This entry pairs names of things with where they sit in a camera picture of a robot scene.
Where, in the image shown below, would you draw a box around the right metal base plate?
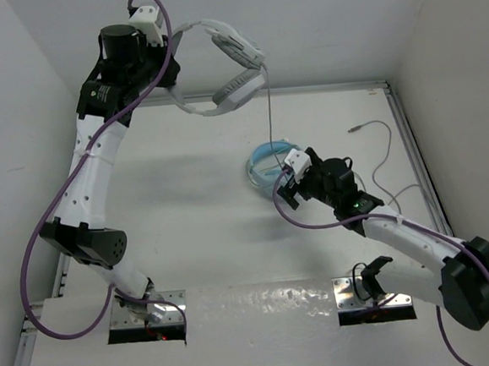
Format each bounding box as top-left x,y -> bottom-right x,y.
331,271 -> 415,313

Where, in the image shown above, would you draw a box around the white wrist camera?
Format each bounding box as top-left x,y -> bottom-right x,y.
128,4 -> 164,46
284,149 -> 312,183

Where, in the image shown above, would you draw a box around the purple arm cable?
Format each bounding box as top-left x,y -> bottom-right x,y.
0,0 -> 196,344
270,153 -> 489,366

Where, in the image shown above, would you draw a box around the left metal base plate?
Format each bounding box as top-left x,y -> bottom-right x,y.
110,291 -> 186,330

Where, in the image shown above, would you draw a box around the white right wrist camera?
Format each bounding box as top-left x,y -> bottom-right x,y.
284,149 -> 312,183

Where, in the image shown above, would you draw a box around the aluminium table frame rail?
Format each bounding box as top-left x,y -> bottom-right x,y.
30,79 -> 462,366

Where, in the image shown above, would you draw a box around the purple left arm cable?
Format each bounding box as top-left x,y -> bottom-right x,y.
0,0 -> 196,344

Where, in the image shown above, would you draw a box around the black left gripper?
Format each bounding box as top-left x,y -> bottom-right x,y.
122,32 -> 179,94

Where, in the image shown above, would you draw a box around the white grey headphones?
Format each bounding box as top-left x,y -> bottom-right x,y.
166,18 -> 268,117

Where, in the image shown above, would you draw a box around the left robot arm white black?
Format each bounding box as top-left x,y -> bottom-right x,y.
39,22 -> 179,299

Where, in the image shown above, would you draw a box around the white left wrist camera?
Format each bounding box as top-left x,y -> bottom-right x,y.
128,4 -> 164,46

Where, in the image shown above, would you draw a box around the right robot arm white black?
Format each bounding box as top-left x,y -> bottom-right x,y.
274,148 -> 489,330

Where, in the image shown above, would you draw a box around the white headphone cable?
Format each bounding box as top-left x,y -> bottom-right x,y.
262,50 -> 426,222

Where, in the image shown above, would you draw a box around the metal base plate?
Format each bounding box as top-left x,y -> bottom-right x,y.
331,271 -> 415,313
110,291 -> 186,330

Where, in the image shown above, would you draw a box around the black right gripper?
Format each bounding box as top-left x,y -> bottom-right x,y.
275,156 -> 340,213

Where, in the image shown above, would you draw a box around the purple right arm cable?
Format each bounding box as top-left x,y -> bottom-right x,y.
270,153 -> 489,366

